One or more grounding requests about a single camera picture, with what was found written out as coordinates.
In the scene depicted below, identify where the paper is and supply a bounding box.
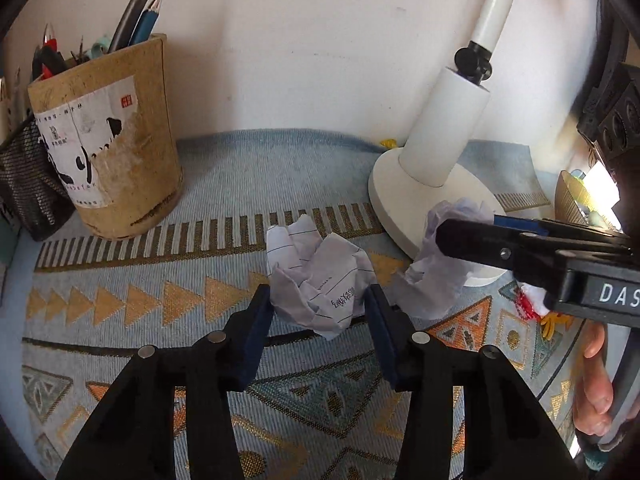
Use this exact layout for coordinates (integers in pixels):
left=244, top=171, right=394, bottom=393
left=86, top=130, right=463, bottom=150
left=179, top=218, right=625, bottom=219
left=390, top=198, right=494, bottom=321

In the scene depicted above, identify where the plush duck toy blue hat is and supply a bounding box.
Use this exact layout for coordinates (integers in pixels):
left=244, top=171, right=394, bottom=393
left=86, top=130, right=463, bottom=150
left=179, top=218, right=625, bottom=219
left=514, top=282, right=573, bottom=341

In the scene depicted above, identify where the paper mid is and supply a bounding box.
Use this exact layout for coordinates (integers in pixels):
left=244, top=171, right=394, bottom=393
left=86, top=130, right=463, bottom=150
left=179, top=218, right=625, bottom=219
left=266, top=214, right=378, bottom=340

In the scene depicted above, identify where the person's right hand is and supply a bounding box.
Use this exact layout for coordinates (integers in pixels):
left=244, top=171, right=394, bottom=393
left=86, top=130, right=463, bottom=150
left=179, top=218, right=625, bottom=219
left=572, top=321, right=614, bottom=437

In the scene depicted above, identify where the amber ribbed glass bowl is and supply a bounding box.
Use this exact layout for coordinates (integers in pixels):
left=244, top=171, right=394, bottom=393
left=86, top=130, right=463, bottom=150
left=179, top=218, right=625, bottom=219
left=554, top=170, right=620, bottom=232

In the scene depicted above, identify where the white desk lamp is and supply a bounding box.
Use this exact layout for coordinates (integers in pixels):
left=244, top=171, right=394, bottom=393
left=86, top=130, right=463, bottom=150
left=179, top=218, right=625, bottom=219
left=368, top=0, right=513, bottom=259

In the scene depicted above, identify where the patterned woven table mat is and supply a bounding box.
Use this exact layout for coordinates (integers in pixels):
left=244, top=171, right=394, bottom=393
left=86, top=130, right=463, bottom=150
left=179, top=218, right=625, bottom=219
left=19, top=128, right=591, bottom=480

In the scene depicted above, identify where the black monitor screen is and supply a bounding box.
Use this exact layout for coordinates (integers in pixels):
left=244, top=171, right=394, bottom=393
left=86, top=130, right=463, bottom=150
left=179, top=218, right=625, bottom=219
left=577, top=0, right=639, bottom=162

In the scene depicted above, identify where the brown cardboard pen holder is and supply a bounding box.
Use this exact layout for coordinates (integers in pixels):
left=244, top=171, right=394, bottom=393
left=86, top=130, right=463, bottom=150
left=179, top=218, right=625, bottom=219
left=28, top=35, right=183, bottom=240

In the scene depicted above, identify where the black mesh pen holder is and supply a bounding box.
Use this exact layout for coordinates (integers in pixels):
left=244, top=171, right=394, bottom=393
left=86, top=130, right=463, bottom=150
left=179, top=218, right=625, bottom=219
left=0, top=114, right=75, bottom=242

